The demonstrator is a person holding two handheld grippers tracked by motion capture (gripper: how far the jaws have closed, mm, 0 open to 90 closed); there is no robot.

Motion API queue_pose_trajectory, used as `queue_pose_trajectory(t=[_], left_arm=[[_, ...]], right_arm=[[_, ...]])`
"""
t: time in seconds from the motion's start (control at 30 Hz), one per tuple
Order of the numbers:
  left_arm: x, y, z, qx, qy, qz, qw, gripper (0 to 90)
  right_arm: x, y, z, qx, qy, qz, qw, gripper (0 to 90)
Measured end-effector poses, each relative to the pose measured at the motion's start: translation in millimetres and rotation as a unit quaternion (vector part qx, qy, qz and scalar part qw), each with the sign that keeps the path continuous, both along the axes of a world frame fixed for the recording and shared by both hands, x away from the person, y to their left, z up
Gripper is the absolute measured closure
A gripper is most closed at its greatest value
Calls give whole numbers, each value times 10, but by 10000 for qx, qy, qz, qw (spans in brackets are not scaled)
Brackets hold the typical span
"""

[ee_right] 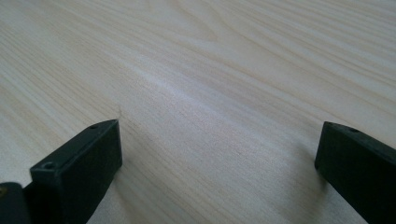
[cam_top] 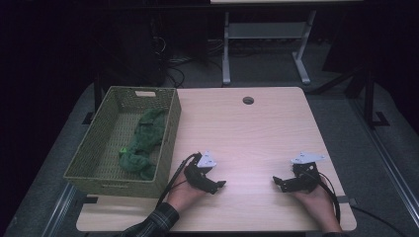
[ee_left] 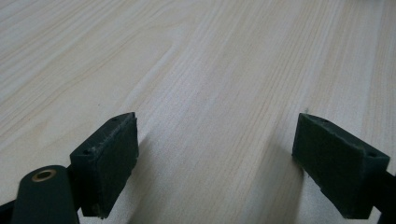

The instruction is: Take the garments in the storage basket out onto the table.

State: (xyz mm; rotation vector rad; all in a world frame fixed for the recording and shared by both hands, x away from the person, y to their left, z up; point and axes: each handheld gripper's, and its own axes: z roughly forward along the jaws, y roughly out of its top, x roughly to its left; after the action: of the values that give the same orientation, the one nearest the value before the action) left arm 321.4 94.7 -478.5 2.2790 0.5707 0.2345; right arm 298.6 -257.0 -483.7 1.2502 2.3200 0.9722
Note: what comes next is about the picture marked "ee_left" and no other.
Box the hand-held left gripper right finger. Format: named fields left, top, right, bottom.
left=291, top=112, right=390, bottom=220

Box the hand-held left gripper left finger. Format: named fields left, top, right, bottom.
left=69, top=112, right=140, bottom=219

